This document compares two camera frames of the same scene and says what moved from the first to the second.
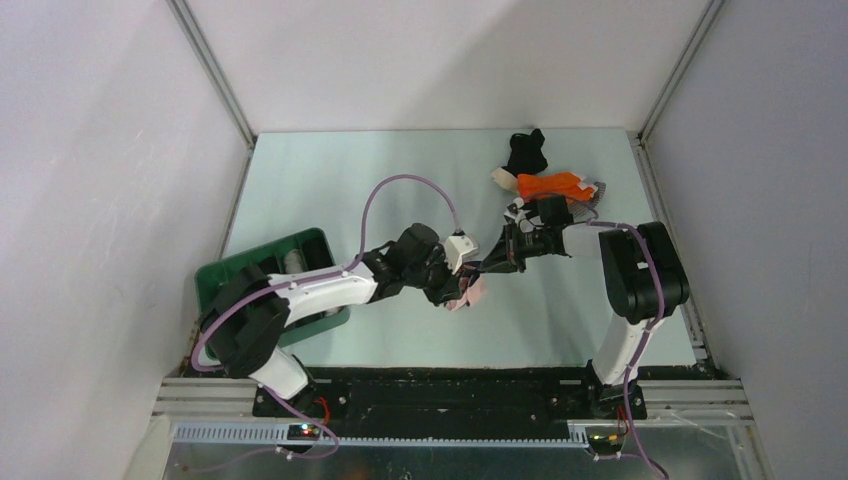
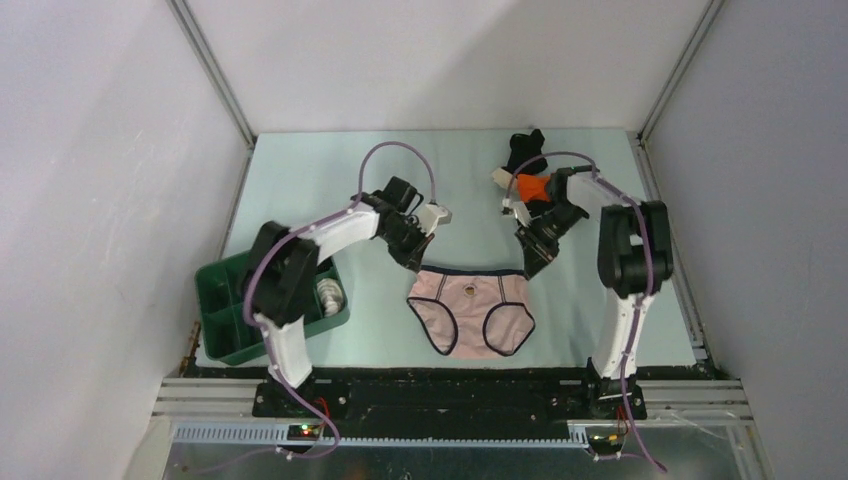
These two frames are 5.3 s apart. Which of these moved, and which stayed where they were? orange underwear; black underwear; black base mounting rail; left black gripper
Moved: left black gripper
Stayed: black underwear; black base mounting rail; orange underwear
